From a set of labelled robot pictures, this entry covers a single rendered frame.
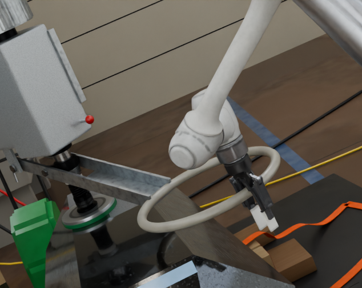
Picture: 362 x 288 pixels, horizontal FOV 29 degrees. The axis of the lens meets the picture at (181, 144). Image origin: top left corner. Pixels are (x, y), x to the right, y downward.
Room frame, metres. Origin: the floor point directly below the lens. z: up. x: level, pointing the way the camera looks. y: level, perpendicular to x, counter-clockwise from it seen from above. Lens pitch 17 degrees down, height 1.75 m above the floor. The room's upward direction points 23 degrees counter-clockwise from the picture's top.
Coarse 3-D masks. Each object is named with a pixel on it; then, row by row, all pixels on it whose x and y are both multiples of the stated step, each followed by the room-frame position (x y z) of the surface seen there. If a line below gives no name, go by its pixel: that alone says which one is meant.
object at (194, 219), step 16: (208, 160) 2.31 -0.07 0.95; (272, 160) 1.99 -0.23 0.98; (192, 176) 2.30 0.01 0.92; (272, 176) 1.93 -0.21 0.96; (160, 192) 2.24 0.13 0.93; (240, 192) 1.86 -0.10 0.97; (144, 208) 2.14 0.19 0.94; (224, 208) 1.84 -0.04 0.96; (144, 224) 1.99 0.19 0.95; (160, 224) 1.92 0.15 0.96; (176, 224) 1.88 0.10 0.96; (192, 224) 1.85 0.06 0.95
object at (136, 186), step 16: (80, 160) 2.57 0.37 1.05; (96, 160) 2.51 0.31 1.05; (48, 176) 2.55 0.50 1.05; (64, 176) 2.48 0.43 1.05; (80, 176) 2.42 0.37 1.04; (96, 176) 2.48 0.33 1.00; (112, 176) 2.46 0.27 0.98; (128, 176) 2.41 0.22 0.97; (144, 176) 2.35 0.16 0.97; (160, 176) 2.30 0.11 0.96; (96, 192) 2.38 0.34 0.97; (112, 192) 2.32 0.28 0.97; (128, 192) 2.26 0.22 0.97; (144, 192) 2.30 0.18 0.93
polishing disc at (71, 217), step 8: (96, 200) 2.59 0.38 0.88; (104, 200) 2.55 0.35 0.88; (112, 200) 2.52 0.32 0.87; (72, 208) 2.62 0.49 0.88; (96, 208) 2.50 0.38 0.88; (104, 208) 2.47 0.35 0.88; (64, 216) 2.57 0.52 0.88; (72, 216) 2.53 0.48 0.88; (80, 216) 2.49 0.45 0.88; (88, 216) 2.46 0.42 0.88; (96, 216) 2.45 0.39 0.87; (72, 224) 2.47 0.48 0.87
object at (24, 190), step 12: (0, 156) 4.93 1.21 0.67; (0, 168) 4.93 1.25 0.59; (0, 180) 4.93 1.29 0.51; (12, 180) 4.93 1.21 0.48; (24, 180) 4.94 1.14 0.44; (36, 180) 6.01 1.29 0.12; (48, 180) 6.07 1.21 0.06; (0, 192) 4.93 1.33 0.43; (12, 192) 5.06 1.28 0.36; (24, 192) 5.06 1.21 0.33; (36, 192) 6.01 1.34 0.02; (0, 204) 5.05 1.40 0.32; (0, 216) 5.05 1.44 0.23; (0, 228) 5.05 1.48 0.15; (0, 240) 5.05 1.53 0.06; (12, 240) 5.05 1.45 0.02
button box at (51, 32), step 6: (48, 30) 2.55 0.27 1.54; (54, 30) 2.56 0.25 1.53; (54, 36) 2.55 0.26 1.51; (54, 42) 2.54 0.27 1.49; (54, 48) 2.55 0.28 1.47; (60, 48) 2.55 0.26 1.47; (60, 54) 2.54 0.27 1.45; (60, 60) 2.55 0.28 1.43; (66, 60) 2.55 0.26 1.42; (66, 66) 2.55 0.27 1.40; (66, 72) 2.55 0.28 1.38; (72, 72) 2.56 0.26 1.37; (72, 78) 2.55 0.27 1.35; (72, 84) 2.55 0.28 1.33; (78, 84) 2.56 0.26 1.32; (78, 90) 2.55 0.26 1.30; (78, 96) 2.54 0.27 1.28; (84, 96) 2.56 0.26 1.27
